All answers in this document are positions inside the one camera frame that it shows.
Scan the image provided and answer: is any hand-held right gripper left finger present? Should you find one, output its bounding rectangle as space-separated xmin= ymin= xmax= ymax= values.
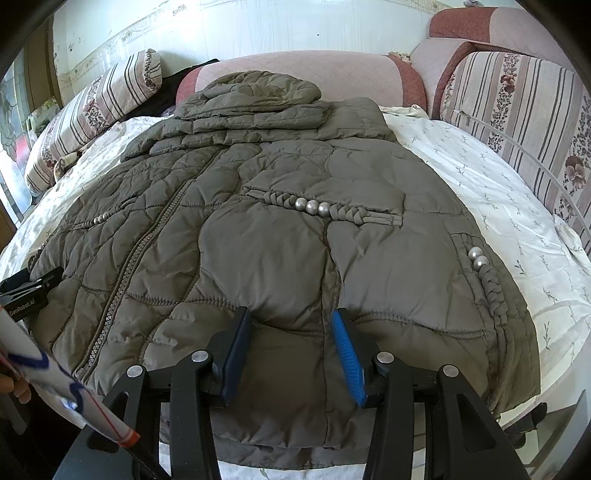
xmin=60 ymin=307 xmax=252 ymax=480

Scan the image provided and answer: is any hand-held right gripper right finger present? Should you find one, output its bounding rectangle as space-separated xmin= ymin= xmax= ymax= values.
xmin=332 ymin=308 xmax=532 ymax=480

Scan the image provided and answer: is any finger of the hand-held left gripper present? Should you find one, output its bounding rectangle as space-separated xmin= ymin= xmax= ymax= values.
xmin=0 ymin=267 xmax=64 ymax=302

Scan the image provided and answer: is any grey-brown puffer jacket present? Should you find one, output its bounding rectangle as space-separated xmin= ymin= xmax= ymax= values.
xmin=28 ymin=70 xmax=542 ymax=469

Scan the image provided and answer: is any person's left hand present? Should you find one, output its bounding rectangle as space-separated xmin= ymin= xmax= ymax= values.
xmin=0 ymin=373 xmax=31 ymax=406

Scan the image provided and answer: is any striped floral bolster pillow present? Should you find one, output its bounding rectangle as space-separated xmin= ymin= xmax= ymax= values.
xmin=25 ymin=48 xmax=163 ymax=195

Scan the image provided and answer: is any white leaf-print bed quilt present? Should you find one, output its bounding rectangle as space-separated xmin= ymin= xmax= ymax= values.
xmin=0 ymin=104 xmax=591 ymax=480

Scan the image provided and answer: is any black cloth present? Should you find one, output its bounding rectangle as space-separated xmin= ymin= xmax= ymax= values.
xmin=134 ymin=58 xmax=220 ymax=118

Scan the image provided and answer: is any pink and red headboard cushion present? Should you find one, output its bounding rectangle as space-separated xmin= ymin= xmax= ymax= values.
xmin=175 ymin=53 xmax=426 ymax=121

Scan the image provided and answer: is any striped floral backrest pillow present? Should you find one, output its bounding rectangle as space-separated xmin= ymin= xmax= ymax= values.
xmin=441 ymin=51 xmax=591 ymax=254

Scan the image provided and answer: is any pink and red corner cushion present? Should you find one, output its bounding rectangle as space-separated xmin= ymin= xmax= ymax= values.
xmin=410 ymin=39 xmax=482 ymax=118

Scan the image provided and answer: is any pink and red upper cushion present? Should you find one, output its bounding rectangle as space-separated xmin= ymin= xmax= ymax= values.
xmin=428 ymin=6 xmax=574 ymax=62

